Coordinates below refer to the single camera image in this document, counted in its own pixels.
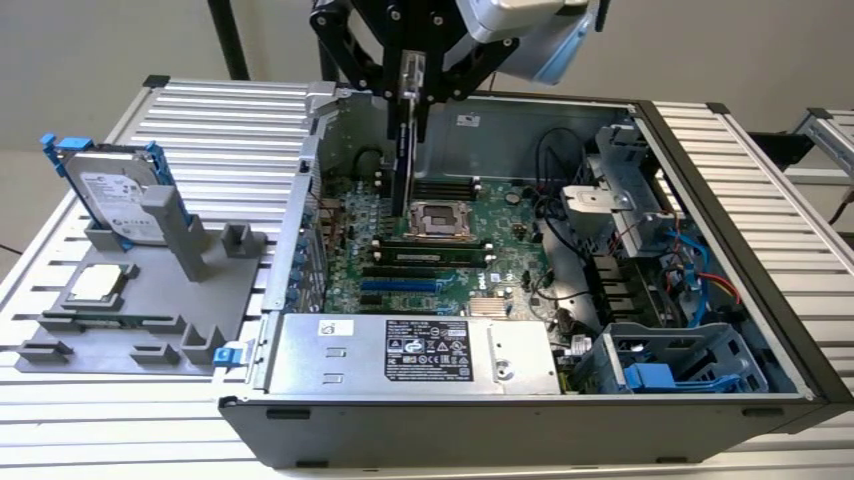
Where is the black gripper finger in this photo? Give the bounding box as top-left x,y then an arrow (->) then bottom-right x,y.
309,2 -> 406,141
426,37 -> 522,104

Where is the green graphics card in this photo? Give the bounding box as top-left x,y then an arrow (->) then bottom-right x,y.
389,48 -> 430,222

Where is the black metal pole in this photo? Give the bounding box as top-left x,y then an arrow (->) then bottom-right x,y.
206,0 -> 253,81

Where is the CPU socket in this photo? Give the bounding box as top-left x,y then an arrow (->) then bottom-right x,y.
398,199 -> 478,245

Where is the silver metal drive bay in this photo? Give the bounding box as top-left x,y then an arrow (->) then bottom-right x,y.
558,123 -> 689,259

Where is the green motherboard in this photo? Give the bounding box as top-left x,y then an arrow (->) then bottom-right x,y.
318,174 -> 557,320

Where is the green RAM stick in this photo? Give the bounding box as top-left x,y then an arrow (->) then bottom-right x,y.
42,309 -> 174,326
380,249 -> 490,265

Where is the long black expansion slot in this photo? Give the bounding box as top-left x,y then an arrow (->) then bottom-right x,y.
362,266 -> 438,280

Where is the blue expansion slot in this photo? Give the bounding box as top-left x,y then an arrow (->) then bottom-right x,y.
360,278 -> 441,295

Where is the hard disk in blue carrier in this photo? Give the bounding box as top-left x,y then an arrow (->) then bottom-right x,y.
41,133 -> 181,249

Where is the silver chipset heatsink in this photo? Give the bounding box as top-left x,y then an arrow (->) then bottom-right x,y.
469,298 -> 514,320

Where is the black plastic disk bay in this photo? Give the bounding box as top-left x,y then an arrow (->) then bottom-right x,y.
585,254 -> 677,326

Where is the silver CPU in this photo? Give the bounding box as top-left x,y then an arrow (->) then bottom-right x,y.
66,264 -> 133,305

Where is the grey drive cage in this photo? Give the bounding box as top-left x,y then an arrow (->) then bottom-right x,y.
572,321 -> 771,397

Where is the silver power supply unit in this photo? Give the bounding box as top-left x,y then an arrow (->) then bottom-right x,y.
264,312 -> 564,397

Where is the blue case latch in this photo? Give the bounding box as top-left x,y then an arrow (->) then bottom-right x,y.
211,342 -> 241,370

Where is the blue plastic drive latch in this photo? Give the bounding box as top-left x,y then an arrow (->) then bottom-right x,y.
624,362 -> 757,396

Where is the grey parts rack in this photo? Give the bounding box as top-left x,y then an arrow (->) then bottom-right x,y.
14,187 -> 280,377

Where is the grey PC case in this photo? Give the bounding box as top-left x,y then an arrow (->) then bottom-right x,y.
218,82 -> 854,469

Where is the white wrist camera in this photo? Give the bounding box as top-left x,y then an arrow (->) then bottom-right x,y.
466,0 -> 593,44

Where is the short black cable loop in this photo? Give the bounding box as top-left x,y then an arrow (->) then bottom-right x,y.
352,145 -> 389,177

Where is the long black cable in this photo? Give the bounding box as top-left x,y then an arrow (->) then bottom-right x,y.
536,126 -> 586,196

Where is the black metal bracket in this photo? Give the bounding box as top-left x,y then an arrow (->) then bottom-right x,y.
745,130 -> 815,167

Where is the blue wire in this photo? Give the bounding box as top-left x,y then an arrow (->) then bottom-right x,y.
665,224 -> 723,324

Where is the aluminium frame table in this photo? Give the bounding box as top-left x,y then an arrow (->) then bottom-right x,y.
780,106 -> 854,187

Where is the red wire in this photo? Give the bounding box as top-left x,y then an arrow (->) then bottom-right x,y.
697,271 -> 744,305

